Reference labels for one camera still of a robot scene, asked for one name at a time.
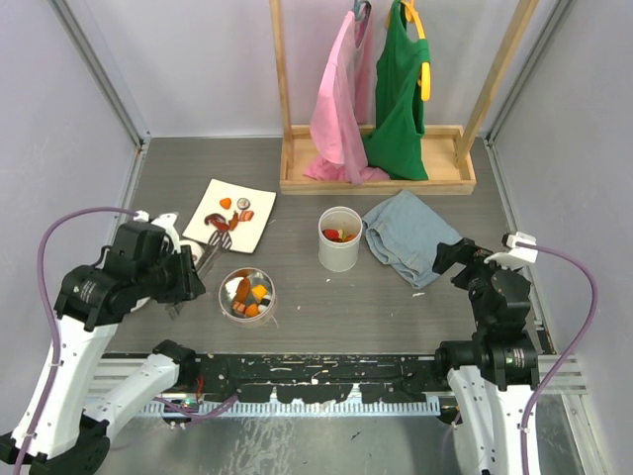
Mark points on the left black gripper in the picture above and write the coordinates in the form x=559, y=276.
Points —
x=189, y=284

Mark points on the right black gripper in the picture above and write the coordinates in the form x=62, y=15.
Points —
x=465, y=250

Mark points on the metal tongs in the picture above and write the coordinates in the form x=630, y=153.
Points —
x=218, y=243

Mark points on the pink metal bowl container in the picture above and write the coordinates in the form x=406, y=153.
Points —
x=257, y=276

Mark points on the blue denim shorts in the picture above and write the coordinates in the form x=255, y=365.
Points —
x=403, y=232

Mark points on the tall white cylinder container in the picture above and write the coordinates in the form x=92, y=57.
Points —
x=339, y=257

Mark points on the orange food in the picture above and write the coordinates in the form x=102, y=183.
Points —
x=338, y=235

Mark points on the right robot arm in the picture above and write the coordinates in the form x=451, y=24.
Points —
x=494, y=373

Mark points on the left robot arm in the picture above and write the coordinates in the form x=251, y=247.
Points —
x=59, y=433

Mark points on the flat metal inner lid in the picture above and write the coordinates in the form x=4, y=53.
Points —
x=139, y=304

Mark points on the white square plate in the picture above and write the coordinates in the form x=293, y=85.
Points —
x=246, y=236

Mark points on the wooden clothes rack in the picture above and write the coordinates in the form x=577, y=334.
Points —
x=369, y=132

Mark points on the green hanging tank top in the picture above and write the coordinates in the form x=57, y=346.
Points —
x=395, y=145

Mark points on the pink hanging shirt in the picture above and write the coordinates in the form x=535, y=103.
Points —
x=343, y=105

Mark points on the yellow clothes hanger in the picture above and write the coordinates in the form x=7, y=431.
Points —
x=406, y=33

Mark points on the grey clothes hanger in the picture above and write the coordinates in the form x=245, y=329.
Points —
x=361, y=8

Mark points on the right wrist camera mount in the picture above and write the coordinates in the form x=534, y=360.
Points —
x=519, y=251

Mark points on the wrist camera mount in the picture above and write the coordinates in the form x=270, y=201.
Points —
x=519, y=251
x=166, y=221

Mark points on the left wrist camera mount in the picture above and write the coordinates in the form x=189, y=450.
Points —
x=166, y=221

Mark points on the white lid with brown strap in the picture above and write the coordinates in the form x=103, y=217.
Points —
x=197, y=250

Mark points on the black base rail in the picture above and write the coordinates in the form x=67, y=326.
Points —
x=312, y=378

